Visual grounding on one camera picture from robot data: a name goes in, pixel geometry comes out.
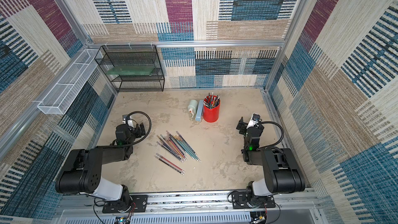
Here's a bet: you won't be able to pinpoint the red striped pencil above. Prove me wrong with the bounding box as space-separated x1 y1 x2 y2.
155 153 184 171

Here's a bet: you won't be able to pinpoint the red pencil cup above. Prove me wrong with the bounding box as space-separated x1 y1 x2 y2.
203 105 220 122

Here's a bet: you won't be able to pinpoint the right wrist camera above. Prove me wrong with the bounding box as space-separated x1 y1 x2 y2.
249 114 262 126

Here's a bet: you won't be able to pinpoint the light blue eraser box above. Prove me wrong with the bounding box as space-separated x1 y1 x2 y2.
195 100 204 122

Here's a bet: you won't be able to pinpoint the white wire mesh basket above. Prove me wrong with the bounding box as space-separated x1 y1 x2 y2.
37 49 98 115

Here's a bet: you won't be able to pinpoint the black wire mesh shelf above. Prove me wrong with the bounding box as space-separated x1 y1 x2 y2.
94 45 165 93

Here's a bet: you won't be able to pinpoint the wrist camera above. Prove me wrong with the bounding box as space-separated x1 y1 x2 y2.
122 115 135 127
249 114 262 126

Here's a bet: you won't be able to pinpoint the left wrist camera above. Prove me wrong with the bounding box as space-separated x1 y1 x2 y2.
122 115 135 127

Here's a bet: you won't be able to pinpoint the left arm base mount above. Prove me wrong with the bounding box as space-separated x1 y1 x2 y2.
102 195 148 214

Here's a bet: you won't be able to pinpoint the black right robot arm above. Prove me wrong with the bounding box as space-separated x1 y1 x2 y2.
236 114 306 197

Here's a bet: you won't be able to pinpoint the pencils in red cup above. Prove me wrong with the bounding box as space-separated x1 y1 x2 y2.
204 93 220 109

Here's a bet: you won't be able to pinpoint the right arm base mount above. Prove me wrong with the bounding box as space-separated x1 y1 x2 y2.
227 190 276 209

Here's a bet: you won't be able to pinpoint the green board on shelf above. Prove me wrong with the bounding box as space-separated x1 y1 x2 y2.
106 65 155 76

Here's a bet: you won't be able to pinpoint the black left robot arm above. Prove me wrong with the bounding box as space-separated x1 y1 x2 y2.
55 121 152 203

